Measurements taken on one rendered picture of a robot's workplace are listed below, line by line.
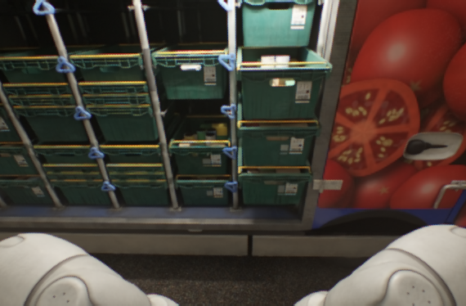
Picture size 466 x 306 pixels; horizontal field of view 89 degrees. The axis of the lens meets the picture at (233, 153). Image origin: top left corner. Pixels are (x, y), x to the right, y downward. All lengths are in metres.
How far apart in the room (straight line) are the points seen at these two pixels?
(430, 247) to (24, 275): 0.66
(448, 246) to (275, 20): 1.14
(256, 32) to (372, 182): 1.09
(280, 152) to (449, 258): 0.88
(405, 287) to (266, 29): 1.20
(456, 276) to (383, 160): 1.13
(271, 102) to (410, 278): 0.89
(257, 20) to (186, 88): 0.51
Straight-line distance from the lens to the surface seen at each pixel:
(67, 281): 0.44
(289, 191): 1.42
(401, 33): 1.37
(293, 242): 1.90
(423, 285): 0.45
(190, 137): 1.73
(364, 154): 1.53
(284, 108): 1.17
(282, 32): 1.38
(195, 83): 1.42
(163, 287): 2.29
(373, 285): 0.44
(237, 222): 1.73
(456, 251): 0.56
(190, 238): 1.88
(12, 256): 0.57
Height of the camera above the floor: 1.90
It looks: 30 degrees down
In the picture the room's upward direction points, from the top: 2 degrees counter-clockwise
